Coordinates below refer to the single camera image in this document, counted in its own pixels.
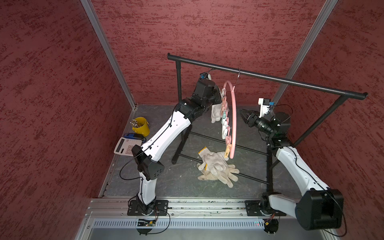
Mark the right controller board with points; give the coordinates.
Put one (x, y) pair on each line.
(271, 226)

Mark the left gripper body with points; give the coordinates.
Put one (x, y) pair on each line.
(214, 99)

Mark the left controller board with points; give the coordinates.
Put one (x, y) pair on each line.
(146, 223)

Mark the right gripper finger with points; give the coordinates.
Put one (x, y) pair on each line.
(245, 114)
(248, 121)

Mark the pink calculator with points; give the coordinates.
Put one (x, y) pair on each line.
(124, 146)

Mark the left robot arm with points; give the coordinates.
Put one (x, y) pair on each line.
(147, 156)

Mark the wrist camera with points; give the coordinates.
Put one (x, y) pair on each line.
(265, 106)
(205, 75)

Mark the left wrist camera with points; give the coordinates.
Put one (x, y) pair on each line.
(205, 75)

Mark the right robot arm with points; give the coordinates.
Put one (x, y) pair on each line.
(320, 207)

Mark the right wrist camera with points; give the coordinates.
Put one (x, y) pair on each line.
(265, 106)

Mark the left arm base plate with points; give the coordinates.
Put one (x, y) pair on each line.
(154, 209)

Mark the white work glove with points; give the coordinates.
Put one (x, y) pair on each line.
(213, 163)

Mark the blue stapler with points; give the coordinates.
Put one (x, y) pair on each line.
(135, 136)

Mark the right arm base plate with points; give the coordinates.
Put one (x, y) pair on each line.
(253, 209)

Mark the pink clip hanger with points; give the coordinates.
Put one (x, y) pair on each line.
(229, 118)

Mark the yellow cup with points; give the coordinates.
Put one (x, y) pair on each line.
(140, 126)

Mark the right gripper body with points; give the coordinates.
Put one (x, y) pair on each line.
(264, 124)

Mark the controller board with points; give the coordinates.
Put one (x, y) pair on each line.
(271, 226)
(146, 223)

